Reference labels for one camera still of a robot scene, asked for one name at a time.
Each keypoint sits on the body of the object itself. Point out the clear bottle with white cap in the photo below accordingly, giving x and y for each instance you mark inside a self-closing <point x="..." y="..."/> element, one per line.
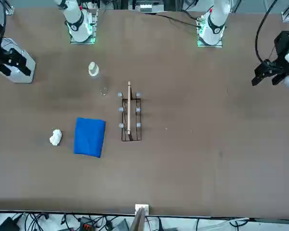
<point x="94" y="68"/>

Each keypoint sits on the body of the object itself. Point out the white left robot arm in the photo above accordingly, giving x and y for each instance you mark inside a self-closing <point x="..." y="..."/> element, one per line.
<point x="215" y="21"/>

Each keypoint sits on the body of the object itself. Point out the black power adapter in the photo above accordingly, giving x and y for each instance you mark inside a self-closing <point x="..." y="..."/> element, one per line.
<point x="7" y="225"/>

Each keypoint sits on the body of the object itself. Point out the folded blue cloth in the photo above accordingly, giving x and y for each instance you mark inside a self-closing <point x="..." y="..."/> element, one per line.
<point x="89" y="137"/>

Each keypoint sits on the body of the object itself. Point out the white tissue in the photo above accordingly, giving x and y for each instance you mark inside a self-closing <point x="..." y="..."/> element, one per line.
<point x="56" y="137"/>

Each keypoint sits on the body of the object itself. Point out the grey camera post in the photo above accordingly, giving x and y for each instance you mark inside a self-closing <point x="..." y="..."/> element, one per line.
<point x="138" y="221"/>

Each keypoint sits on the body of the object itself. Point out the aluminium corner bracket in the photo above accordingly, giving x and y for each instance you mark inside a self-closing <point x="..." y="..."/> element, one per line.
<point x="9" y="10"/>
<point x="286" y="16"/>

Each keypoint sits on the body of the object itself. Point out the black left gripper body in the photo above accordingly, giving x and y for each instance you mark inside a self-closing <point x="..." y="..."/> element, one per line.
<point x="284" y="43"/>

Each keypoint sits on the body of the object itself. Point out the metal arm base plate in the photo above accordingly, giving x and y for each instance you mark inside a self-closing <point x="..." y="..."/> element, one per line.
<point x="209" y="45"/>
<point x="83" y="42"/>

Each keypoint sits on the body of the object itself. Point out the black orange connector box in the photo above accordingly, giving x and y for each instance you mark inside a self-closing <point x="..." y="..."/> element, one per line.
<point x="86" y="225"/>

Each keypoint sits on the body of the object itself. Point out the white table edge bracket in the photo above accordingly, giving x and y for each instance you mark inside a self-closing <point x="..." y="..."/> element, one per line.
<point x="142" y="207"/>

